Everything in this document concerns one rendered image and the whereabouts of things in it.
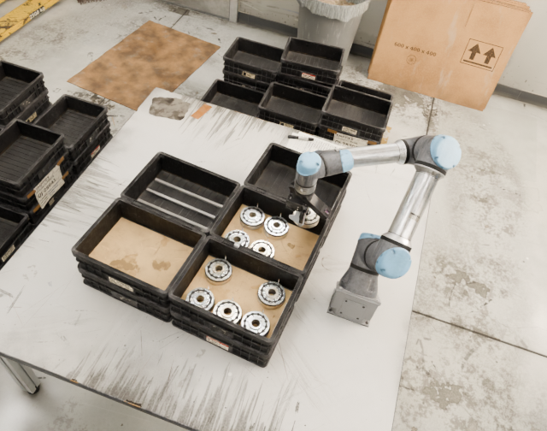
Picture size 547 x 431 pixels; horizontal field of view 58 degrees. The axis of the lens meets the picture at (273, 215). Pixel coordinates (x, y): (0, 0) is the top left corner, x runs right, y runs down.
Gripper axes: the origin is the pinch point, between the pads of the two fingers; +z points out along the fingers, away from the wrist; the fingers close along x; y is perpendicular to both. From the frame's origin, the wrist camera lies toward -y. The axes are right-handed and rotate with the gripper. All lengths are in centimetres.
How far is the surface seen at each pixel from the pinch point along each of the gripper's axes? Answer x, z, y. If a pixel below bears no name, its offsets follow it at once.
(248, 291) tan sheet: 29.9, 13.4, 9.4
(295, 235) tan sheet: -2.5, 17.3, 3.1
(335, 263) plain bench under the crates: -4.9, 30.9, -16.1
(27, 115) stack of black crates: -36, 60, 183
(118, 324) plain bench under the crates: 59, 23, 50
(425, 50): -258, 97, -15
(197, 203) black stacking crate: 1.2, 16.7, 46.6
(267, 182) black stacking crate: -24.3, 19.8, 25.5
